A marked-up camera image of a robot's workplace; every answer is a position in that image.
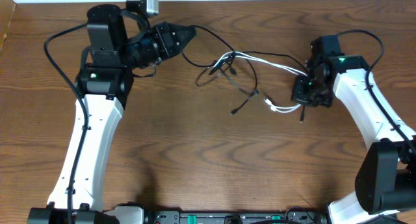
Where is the white usb cable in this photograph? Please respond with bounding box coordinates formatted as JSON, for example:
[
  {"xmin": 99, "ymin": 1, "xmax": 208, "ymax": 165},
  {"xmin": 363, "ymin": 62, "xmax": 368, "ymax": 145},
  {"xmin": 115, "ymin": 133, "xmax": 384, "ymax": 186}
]
[{"xmin": 209, "ymin": 51, "xmax": 309, "ymax": 114}]

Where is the black usb cable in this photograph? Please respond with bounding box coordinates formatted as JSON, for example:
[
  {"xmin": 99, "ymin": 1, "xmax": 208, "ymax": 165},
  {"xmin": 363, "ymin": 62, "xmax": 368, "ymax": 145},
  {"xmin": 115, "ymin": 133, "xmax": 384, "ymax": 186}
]
[{"xmin": 180, "ymin": 25, "xmax": 309, "ymax": 123}]

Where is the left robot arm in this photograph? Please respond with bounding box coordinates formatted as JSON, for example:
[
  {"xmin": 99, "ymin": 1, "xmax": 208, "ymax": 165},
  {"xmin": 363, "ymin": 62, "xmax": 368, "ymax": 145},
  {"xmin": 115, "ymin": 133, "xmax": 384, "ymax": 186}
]
[{"xmin": 27, "ymin": 0, "xmax": 196, "ymax": 223}]

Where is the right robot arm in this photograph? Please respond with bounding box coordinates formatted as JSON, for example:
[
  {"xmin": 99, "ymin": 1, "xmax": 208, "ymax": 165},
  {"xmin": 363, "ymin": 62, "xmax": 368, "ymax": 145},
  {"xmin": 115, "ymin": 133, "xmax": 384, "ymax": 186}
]
[{"xmin": 291, "ymin": 35, "xmax": 415, "ymax": 223}]

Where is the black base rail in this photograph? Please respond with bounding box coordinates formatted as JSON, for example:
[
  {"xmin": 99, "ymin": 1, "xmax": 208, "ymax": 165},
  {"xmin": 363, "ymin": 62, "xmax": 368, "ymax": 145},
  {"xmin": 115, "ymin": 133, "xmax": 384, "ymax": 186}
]
[{"xmin": 143, "ymin": 208, "xmax": 330, "ymax": 224}]

